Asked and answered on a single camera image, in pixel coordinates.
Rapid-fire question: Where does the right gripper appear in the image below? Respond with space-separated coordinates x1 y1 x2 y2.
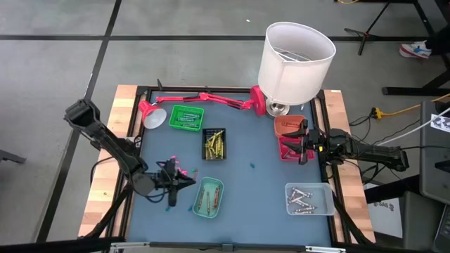
281 118 323 166

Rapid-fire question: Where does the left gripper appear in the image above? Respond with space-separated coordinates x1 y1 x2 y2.
154 158 197 207

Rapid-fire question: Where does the orange plastic basket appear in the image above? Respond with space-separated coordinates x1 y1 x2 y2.
273 114 310 138

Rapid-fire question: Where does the red plastic basket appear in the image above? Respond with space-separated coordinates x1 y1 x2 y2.
277 135 316 162

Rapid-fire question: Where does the teal plastic bin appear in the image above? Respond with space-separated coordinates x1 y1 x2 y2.
192 176 225 219

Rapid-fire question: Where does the black plastic basket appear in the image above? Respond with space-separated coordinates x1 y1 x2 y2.
200 127 228 162

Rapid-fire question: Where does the wooden table side board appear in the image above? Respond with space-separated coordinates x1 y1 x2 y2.
322 89 376 244
77 84 140 238

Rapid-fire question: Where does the red dumbbell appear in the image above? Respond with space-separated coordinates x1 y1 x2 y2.
137 84 269 130

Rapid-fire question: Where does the green plastic basket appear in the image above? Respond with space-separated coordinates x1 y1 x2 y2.
168 103 205 133

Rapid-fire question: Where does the white shade table lamp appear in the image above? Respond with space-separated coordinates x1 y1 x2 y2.
257 21 338 117

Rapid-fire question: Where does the clear plastic tray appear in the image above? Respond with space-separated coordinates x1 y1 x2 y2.
284 181 336 216

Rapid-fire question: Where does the white cardboard box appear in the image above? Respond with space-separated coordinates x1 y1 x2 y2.
364 191 405 240

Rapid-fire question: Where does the black tripod stand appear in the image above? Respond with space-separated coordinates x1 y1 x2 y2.
343 0 392 56

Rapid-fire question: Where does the black floor stand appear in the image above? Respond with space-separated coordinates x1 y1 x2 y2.
382 0 450 97

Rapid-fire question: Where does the grey equipment case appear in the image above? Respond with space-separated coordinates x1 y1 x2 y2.
419 99 450 206

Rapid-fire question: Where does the printed marker sheet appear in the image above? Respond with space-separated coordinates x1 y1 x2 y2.
430 112 450 134

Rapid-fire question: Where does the person's shoe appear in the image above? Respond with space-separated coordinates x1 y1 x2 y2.
399 41 432 60

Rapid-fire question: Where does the grey metal foot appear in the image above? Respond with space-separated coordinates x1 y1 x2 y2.
0 149 27 164

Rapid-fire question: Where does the person's leg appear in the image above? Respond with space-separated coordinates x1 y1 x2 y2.
425 24 450 56

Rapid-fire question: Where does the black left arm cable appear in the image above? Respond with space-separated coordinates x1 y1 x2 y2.
89 156 168 205

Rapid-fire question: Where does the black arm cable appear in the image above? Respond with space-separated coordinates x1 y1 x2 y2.
325 115 384 186
89 156 168 205

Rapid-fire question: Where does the silver frame bracket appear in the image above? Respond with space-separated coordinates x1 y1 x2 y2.
304 245 347 253
110 240 152 253

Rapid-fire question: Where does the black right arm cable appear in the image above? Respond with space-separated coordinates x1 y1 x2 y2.
325 115 384 186

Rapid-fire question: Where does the yellow extension cord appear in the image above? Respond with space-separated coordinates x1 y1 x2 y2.
371 93 450 121

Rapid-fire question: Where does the black table frame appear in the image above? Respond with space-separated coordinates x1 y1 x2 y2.
79 79 377 253

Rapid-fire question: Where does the white cable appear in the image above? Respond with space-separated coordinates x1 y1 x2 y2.
376 106 450 148

